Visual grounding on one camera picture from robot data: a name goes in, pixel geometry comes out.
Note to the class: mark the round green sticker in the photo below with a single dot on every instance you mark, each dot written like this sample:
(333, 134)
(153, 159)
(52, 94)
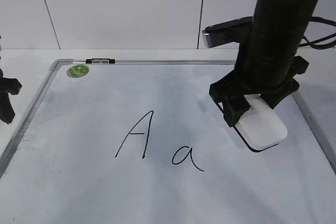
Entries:
(78, 71)

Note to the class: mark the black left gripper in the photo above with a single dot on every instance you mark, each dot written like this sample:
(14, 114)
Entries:
(12, 86)

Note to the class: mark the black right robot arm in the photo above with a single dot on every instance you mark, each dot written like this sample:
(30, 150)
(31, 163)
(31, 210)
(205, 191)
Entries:
(267, 60)

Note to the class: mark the white framed whiteboard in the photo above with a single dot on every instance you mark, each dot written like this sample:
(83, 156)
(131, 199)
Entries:
(146, 144)

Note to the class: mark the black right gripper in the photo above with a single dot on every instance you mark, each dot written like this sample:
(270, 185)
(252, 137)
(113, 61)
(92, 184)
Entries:
(272, 83)

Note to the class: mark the black silver hanging clip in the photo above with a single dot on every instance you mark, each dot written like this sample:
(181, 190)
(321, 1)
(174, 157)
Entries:
(107, 61)

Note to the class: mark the white rectangular board eraser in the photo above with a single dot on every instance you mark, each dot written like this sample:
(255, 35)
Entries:
(260, 127)

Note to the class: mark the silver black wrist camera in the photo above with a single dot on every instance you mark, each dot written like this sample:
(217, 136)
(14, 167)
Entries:
(224, 33)

